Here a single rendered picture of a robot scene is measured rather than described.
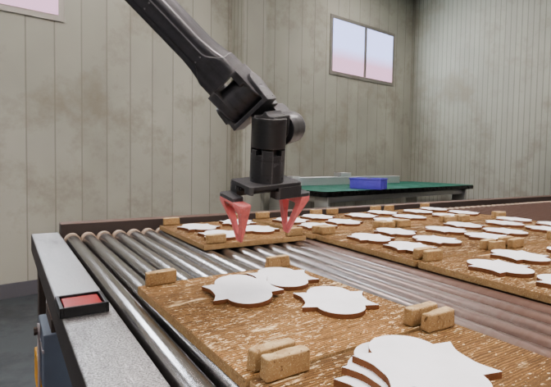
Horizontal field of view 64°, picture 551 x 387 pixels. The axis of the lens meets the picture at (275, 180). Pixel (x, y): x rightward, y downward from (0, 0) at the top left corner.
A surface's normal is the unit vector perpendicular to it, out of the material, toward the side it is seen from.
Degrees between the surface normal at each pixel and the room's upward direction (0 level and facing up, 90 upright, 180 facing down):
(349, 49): 90
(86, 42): 90
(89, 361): 0
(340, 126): 90
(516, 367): 0
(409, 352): 0
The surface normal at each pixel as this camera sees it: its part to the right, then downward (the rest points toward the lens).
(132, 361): 0.02, -1.00
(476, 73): -0.77, 0.02
